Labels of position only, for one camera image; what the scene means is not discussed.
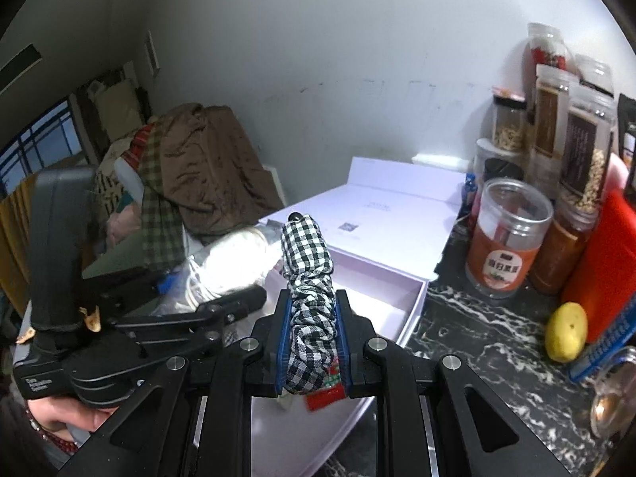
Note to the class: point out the small black lid jar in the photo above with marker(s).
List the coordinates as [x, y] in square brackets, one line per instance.
[504, 170]

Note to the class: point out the clear jar with orange label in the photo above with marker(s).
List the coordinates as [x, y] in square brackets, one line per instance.
[507, 243]

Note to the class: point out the brown quilted jacket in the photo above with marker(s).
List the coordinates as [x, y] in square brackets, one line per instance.
[213, 169]

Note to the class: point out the glass mug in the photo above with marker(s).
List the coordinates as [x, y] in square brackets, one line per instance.
[616, 397]

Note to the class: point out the jar of brown powder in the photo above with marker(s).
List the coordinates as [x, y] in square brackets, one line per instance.
[561, 253]

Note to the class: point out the jar of red dried fruit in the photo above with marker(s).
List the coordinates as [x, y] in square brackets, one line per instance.
[546, 47]

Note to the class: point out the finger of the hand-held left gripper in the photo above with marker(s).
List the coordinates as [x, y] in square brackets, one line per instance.
[134, 285]
[208, 315]

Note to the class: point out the jar of nuts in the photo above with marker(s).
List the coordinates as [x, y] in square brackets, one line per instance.
[509, 121]

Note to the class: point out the black white gingham scrunchie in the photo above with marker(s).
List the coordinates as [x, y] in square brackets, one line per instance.
[308, 308]

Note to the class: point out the red canister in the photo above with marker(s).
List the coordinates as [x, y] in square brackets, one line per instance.
[606, 268]

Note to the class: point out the white cardboard box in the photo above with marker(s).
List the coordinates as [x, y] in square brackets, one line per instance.
[377, 228]

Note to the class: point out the tall jar with dark label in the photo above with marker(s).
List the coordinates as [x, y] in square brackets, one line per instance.
[549, 119]

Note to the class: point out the tall jar of grains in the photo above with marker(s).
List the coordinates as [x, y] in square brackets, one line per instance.
[586, 154]

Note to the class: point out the red snack packet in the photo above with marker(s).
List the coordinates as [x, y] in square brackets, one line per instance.
[325, 397]

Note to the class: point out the clear bag of white pads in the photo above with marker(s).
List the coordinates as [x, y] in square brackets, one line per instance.
[233, 263]

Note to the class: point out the person's left hand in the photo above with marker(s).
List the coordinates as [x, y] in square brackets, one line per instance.
[69, 417]

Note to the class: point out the blue tablet tube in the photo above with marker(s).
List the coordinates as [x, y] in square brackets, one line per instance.
[603, 353]

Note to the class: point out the mustard cloth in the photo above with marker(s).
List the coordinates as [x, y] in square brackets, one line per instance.
[17, 238]

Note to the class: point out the yellow lemon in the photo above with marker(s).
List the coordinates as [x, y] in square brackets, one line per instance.
[566, 333]

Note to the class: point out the window with bars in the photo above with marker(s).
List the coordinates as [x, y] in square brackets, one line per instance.
[35, 144]

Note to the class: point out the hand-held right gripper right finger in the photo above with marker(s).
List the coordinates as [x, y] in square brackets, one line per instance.
[344, 338]

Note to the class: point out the black coffee bag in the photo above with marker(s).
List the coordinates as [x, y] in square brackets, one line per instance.
[627, 129]

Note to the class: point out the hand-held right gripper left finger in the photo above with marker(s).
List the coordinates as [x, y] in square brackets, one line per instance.
[281, 343]

